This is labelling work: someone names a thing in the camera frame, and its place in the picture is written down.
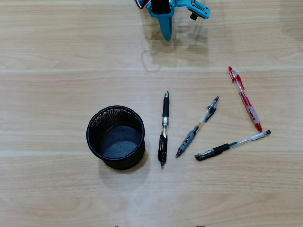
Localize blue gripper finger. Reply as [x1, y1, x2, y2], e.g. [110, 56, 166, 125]
[157, 15, 174, 42]

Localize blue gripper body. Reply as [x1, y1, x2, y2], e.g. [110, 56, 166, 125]
[147, 0, 177, 18]

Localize black grip silver tip pen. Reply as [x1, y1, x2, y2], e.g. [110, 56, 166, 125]
[157, 90, 170, 169]

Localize red pen white grip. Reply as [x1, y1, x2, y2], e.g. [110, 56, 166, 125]
[228, 66, 263, 133]

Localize grey grip clear pen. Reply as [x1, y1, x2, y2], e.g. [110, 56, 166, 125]
[175, 96, 220, 158]

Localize clear gel pen black grip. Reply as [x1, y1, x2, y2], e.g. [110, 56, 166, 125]
[194, 129, 271, 162]

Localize black mesh pen holder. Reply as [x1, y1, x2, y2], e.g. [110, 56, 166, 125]
[86, 105, 146, 170]

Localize red white servo wires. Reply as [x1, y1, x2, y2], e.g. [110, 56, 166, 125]
[134, 0, 149, 10]

